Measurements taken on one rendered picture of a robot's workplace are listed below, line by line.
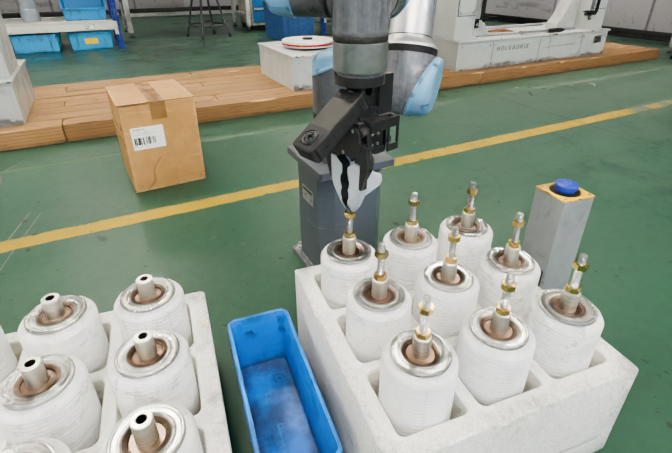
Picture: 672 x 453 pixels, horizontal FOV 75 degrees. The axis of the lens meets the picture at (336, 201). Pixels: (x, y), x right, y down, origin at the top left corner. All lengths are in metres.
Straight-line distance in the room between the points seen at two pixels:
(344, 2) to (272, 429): 0.66
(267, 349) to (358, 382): 0.29
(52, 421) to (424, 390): 0.42
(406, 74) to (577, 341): 0.53
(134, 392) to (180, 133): 1.11
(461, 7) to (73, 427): 2.89
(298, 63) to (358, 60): 1.87
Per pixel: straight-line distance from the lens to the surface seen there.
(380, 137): 0.66
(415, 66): 0.88
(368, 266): 0.72
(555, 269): 0.95
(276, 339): 0.87
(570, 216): 0.89
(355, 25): 0.59
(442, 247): 0.84
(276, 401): 0.85
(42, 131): 2.26
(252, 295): 1.06
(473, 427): 0.62
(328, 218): 0.98
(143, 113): 1.55
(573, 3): 4.06
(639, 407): 0.99
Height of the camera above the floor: 0.67
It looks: 28 degrees down
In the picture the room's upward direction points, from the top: straight up
